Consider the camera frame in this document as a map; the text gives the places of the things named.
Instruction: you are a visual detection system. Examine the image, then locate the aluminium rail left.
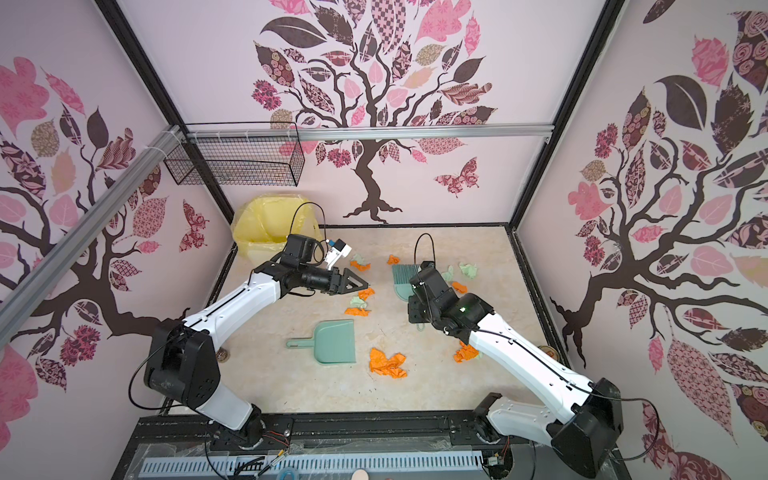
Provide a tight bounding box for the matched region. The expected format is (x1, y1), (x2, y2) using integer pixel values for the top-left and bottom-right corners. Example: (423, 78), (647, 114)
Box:
(1, 125), (183, 345)

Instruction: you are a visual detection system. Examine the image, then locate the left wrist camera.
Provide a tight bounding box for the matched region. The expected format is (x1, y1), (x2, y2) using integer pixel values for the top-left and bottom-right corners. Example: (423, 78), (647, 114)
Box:
(324, 239), (352, 270)

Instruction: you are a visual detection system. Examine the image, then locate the large orange paper scrap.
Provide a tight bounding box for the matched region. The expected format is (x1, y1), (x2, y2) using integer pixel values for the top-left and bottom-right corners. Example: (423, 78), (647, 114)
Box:
(369, 348), (408, 379)

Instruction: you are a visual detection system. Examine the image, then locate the orange scrap near right arm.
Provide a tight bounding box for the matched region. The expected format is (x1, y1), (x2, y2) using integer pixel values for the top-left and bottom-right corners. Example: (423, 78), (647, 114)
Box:
(453, 342), (481, 363)

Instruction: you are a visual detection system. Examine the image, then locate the small orange scrap right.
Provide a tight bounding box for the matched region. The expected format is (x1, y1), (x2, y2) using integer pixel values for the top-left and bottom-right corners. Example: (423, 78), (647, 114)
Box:
(451, 282), (469, 294)

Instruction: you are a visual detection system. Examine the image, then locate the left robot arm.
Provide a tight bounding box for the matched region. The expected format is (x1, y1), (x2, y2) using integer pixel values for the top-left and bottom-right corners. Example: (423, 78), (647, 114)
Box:
(143, 234), (369, 449)

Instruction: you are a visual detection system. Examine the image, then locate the green dustpan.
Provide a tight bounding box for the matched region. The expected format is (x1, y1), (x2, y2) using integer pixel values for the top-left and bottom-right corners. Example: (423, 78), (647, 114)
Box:
(285, 320), (356, 365)

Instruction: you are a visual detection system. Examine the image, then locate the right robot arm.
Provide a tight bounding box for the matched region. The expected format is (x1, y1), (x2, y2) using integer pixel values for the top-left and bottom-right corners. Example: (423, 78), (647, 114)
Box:
(408, 261), (623, 479)

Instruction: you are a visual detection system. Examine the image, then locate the yellow-lined trash bin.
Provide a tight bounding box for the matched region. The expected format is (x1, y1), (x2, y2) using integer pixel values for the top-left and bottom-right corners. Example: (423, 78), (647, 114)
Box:
(231, 194), (323, 266)

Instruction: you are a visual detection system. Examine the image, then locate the green scrap right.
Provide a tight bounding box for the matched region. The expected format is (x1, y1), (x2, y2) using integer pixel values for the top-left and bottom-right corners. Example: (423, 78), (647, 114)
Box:
(459, 263), (478, 279)

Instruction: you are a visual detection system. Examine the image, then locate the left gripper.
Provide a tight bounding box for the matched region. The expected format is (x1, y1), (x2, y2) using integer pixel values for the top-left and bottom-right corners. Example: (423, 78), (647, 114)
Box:
(300, 263), (369, 295)

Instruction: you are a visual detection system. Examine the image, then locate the green hand brush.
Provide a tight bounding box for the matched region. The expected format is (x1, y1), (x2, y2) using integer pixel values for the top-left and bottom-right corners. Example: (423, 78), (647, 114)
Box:
(392, 263), (425, 332)

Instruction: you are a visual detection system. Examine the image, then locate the black base frame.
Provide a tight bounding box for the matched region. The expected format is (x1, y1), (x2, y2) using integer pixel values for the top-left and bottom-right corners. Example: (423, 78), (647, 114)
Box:
(112, 410), (578, 479)

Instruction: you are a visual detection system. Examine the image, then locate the green tin can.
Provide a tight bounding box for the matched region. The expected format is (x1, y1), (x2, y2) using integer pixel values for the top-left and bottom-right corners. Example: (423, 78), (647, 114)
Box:
(539, 345), (560, 362)

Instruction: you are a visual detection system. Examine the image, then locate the green orange scrap far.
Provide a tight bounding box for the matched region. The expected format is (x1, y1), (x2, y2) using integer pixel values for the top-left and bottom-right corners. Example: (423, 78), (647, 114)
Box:
(350, 254), (371, 272)

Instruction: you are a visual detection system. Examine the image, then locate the orange green scrap pile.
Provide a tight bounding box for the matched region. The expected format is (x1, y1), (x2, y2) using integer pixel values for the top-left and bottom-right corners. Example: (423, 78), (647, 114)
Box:
(344, 288), (375, 317)

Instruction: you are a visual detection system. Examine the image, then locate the black wire basket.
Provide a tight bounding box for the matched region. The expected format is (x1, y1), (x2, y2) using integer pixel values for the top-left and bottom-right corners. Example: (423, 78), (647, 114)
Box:
(164, 120), (305, 187)

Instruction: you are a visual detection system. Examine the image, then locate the aluminium rail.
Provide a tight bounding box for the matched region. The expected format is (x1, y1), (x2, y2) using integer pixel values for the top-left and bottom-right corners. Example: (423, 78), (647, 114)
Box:
(186, 123), (554, 141)
(1, 125), (183, 345)

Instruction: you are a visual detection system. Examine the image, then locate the pale green scrap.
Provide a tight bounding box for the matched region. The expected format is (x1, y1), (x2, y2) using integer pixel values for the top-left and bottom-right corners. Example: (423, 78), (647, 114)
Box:
(441, 265), (454, 284)

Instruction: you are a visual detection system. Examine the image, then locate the aluminium rail back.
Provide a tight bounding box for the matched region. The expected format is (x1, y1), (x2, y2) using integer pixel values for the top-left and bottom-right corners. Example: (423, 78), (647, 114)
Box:
(186, 123), (554, 141)

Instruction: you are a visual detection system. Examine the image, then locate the white slotted cable duct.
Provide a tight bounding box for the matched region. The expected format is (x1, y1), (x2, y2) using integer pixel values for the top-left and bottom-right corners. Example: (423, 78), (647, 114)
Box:
(135, 451), (484, 479)

